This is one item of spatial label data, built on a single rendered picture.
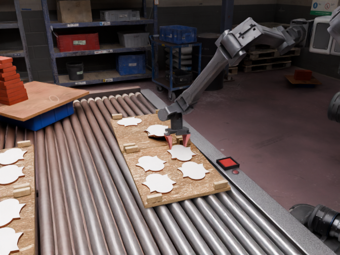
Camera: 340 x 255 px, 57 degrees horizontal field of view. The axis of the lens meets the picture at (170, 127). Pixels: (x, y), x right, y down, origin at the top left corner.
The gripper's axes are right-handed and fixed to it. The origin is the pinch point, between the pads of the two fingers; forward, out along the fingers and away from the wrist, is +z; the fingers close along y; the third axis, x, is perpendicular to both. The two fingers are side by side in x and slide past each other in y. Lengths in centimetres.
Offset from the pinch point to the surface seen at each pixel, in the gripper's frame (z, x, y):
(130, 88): -22, 95, -2
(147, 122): -6.8, 35.8, -5.0
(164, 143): -0.4, 8.3, -3.9
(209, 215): 13.5, -43.5, -4.3
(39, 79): -21, 489, -94
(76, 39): -83, 413, -24
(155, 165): 3.4, -10.9, -14.5
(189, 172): 5.4, -20.7, -2.5
